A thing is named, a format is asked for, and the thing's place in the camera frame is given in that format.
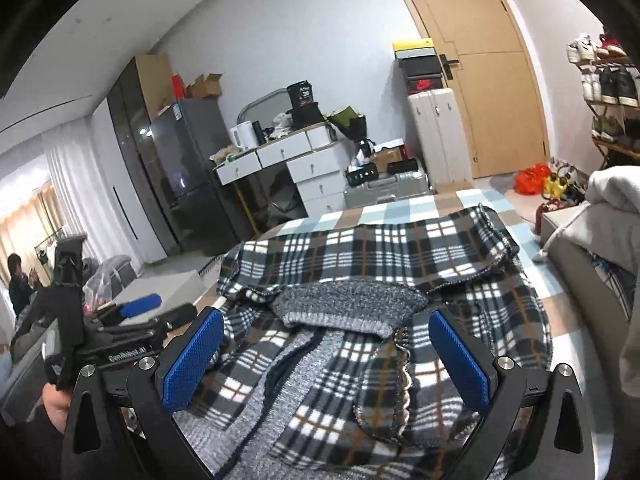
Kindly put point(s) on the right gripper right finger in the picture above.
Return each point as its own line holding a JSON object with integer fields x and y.
{"x": 555, "y": 442}

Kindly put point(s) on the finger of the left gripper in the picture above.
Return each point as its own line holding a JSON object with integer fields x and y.
{"x": 156, "y": 328}
{"x": 138, "y": 306}

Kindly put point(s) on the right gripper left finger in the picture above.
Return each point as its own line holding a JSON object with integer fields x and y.
{"x": 121, "y": 422}

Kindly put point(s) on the plaid fleece cardigan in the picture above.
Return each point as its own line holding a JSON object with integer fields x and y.
{"x": 370, "y": 309}

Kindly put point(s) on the left hand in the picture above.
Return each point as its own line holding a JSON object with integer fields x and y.
{"x": 56, "y": 403}

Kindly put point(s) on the person in background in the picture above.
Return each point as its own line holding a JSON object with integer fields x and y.
{"x": 22, "y": 286}

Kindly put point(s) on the checkered bed sheet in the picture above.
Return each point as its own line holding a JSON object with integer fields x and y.
{"x": 530, "y": 279}

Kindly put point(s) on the black refrigerator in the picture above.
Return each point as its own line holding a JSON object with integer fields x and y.
{"x": 205, "y": 214}

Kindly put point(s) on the white electric kettle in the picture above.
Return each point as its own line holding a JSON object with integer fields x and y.
{"x": 243, "y": 136}

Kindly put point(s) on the grey hoodie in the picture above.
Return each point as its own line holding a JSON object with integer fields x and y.
{"x": 608, "y": 224}

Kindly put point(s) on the white drawer desk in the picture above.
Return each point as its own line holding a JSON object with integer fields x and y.
{"x": 316, "y": 159}

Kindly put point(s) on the orange plastic bag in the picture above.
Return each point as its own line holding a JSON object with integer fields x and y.
{"x": 530, "y": 181}

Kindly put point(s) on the silver aluminium suitcase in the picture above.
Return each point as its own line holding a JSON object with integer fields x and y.
{"x": 387, "y": 190}

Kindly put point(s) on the white upright suitcase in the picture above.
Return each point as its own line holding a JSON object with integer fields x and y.
{"x": 442, "y": 139}

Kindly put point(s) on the bamboo shoe rack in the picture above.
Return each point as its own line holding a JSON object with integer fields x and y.
{"x": 610, "y": 89}

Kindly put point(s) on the wooden door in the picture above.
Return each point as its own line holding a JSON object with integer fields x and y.
{"x": 483, "y": 55}

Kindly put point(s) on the stacked shoe boxes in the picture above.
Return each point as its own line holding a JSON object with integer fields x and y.
{"x": 419, "y": 64}

